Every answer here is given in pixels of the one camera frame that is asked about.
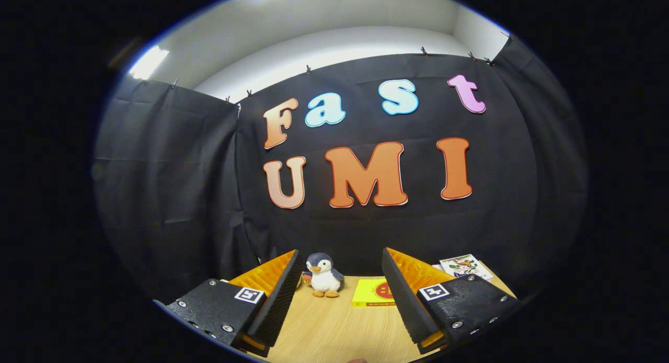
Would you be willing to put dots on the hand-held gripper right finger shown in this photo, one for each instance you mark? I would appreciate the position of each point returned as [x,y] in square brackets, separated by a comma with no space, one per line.
[405,305]

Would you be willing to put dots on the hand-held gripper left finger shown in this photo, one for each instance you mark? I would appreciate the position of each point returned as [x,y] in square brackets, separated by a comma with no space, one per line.
[279,305]

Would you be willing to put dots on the yellow book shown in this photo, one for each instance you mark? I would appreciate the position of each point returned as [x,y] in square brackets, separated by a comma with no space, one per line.
[366,295]

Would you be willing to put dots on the plush penguin toy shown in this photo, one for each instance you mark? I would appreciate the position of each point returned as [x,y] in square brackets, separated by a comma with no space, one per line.
[325,282]

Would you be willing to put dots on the white illustrated cover book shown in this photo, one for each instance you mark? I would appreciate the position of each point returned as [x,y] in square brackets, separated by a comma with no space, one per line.
[465,266]

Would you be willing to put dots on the ceiling light panel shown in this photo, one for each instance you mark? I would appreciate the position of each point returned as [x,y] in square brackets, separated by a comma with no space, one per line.
[149,62]

